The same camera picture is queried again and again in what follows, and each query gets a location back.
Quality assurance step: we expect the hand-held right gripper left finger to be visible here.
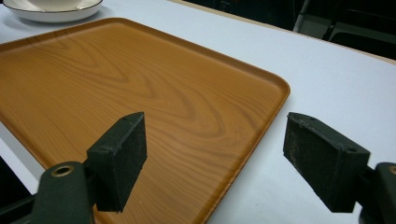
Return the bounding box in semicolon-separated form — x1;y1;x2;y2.
86;111;149;214

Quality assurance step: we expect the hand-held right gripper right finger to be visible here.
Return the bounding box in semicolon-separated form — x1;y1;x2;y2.
282;111;372;214

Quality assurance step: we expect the wood-grain brown tray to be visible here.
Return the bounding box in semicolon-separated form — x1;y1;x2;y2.
0;17;291;224

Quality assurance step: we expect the dark metal stand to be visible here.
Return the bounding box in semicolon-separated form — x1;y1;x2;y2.
292;0;396;61

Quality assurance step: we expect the white bowl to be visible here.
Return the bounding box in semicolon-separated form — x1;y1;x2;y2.
2;0;104;23
27;0;85;12

